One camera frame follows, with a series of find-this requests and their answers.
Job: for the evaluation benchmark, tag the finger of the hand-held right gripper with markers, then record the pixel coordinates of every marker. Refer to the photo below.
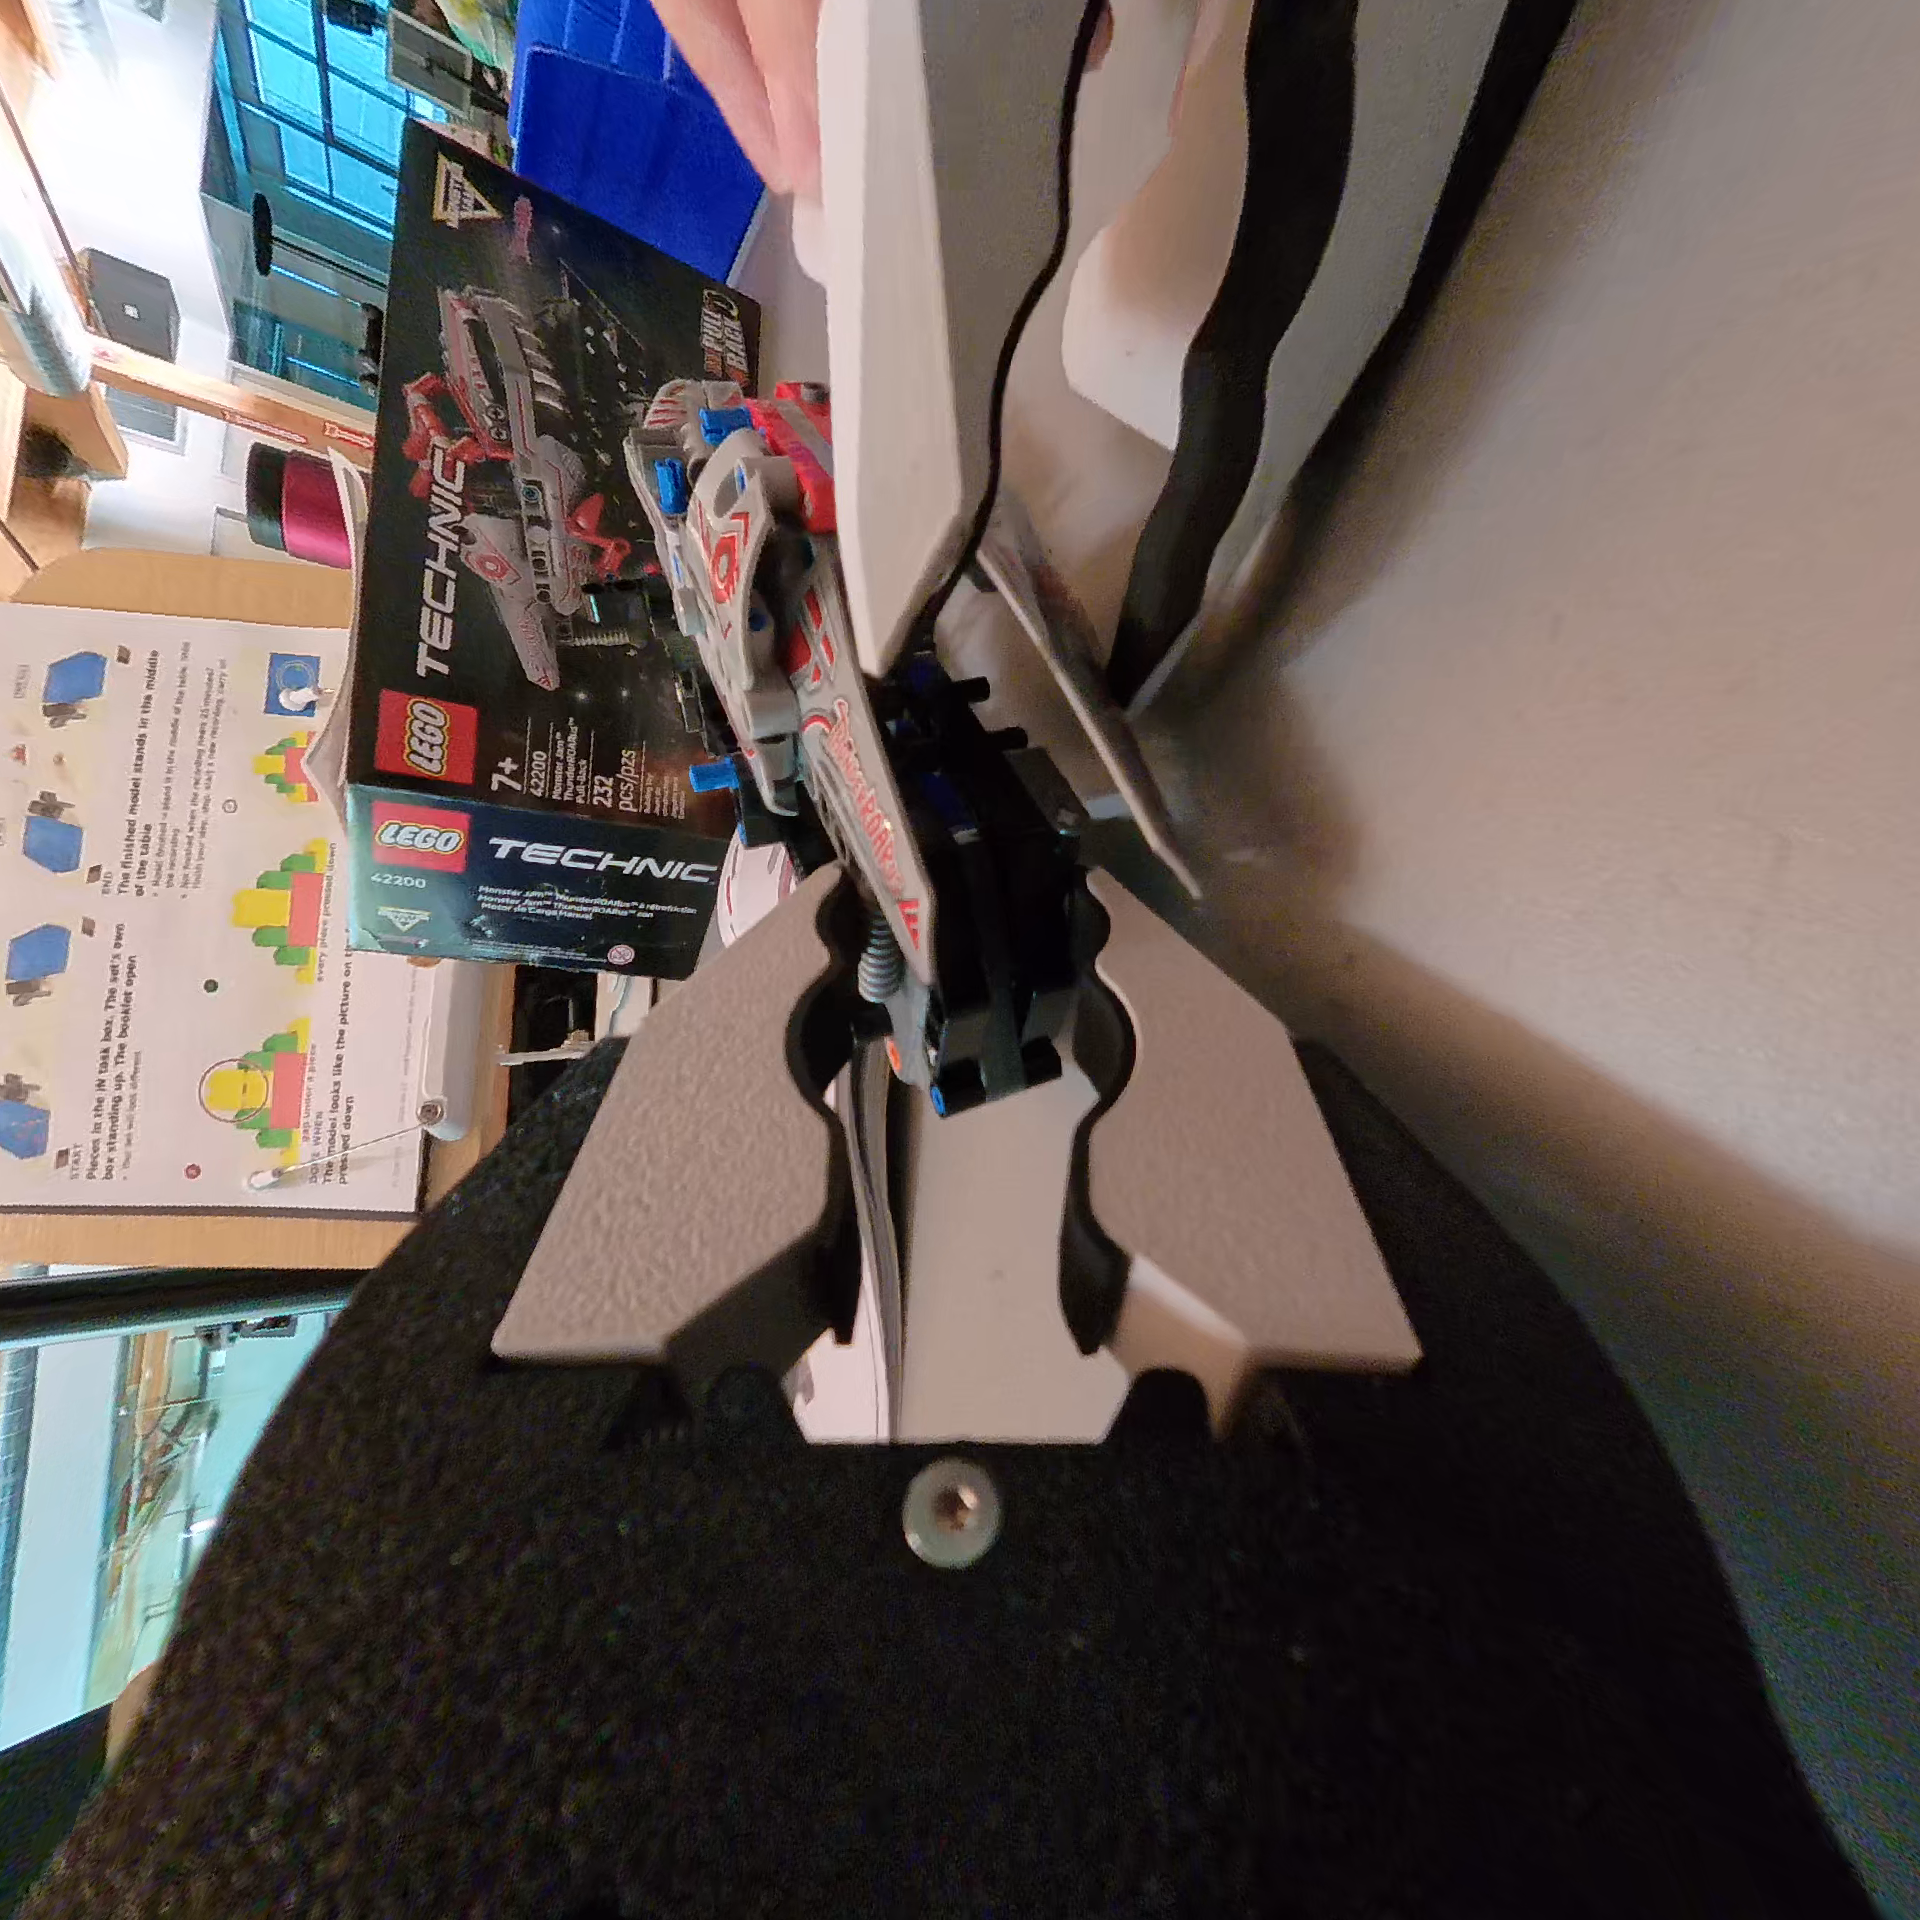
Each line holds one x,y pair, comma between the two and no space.
915,299
1224,376

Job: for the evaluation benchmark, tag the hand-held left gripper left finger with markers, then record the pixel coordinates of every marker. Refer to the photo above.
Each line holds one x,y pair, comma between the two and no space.
674,1184

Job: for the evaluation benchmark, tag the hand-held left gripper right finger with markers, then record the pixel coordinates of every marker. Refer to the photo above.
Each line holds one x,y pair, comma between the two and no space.
1253,1201

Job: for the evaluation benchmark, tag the toy brick monster truck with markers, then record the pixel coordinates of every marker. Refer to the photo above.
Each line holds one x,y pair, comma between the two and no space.
884,809

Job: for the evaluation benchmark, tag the person's right hand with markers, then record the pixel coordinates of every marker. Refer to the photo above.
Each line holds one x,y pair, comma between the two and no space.
751,76

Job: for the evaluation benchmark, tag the blue storage bin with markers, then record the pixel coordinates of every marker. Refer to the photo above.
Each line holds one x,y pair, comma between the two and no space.
628,166

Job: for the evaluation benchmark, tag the black toy set box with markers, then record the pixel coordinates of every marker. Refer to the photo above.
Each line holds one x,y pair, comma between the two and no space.
480,451

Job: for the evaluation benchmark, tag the black metal bar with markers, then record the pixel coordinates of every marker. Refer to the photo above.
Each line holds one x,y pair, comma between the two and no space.
149,1302

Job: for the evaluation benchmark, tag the printed instruction sheet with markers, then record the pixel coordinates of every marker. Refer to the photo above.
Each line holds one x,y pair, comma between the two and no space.
135,900

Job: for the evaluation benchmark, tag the large glass window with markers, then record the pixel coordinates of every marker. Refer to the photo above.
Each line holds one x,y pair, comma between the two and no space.
299,148

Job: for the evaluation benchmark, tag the maroon bottle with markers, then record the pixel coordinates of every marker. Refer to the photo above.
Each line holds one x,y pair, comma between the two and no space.
299,503

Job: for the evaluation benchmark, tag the black speaker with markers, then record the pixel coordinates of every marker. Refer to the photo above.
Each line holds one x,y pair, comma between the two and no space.
132,307

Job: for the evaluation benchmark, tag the brown cardboard board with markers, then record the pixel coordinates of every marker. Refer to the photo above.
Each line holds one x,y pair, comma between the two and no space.
149,578

